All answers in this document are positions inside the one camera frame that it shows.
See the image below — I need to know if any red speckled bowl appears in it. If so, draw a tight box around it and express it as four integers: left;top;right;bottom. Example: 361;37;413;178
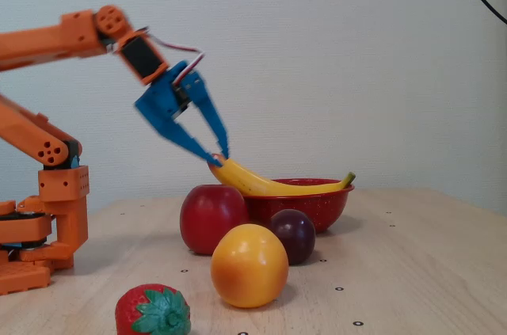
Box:
240;178;355;234

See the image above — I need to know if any dark purple toy plum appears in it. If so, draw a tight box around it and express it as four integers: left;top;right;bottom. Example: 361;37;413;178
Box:
269;208;317;266

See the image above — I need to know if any yellow toy banana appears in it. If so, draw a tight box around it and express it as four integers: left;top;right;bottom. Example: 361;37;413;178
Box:
208;154;356;197

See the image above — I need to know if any toy orange fruit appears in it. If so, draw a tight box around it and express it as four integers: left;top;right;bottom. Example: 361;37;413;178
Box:
210;223;289;309

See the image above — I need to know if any red toy strawberry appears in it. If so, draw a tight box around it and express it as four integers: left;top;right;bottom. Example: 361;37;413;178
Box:
115;283;192;335

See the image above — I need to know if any red toy apple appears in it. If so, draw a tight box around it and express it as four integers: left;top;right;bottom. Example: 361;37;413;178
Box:
180;184;250;256

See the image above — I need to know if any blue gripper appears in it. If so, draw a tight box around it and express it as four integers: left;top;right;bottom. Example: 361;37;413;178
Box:
134;59;231;168

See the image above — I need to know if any red white black servo cable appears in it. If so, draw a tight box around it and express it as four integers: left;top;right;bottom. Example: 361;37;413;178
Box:
136;27;207;86

